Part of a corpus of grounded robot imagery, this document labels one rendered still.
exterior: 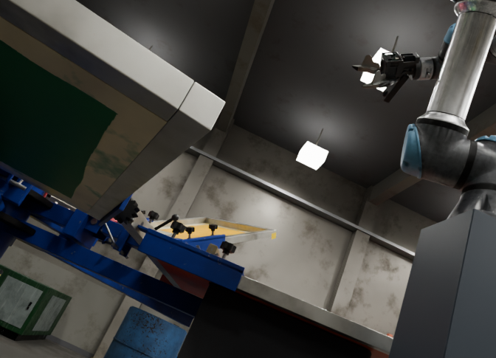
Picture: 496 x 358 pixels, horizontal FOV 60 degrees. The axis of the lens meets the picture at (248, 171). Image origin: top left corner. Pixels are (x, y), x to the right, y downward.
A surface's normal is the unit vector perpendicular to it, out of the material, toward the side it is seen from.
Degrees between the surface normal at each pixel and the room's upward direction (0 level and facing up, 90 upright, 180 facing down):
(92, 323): 90
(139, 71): 90
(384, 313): 90
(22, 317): 90
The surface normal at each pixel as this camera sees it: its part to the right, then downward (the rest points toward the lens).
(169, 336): 0.61, -0.10
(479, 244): 0.20, -0.35
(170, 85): 0.44, -0.21
